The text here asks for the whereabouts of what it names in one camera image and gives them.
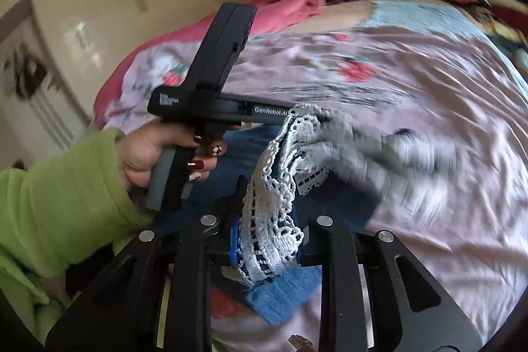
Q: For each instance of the blue denim pants lace trim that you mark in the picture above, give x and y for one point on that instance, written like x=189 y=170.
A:
x=323 y=159

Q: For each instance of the light blue knitted cloth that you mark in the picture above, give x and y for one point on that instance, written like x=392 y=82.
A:
x=423 y=18

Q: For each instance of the cream wardrobe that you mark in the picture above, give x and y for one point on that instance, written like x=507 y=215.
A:
x=57 y=54

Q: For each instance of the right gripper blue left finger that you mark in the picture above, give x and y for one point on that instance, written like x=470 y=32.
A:
x=235 y=248

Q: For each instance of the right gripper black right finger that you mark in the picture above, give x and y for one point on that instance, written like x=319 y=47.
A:
x=307 y=255

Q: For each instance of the pink strawberry print bedspread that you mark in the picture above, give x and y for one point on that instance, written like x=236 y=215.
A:
x=462 y=89

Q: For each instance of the left hand red nails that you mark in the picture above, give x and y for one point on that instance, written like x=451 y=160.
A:
x=139 y=152

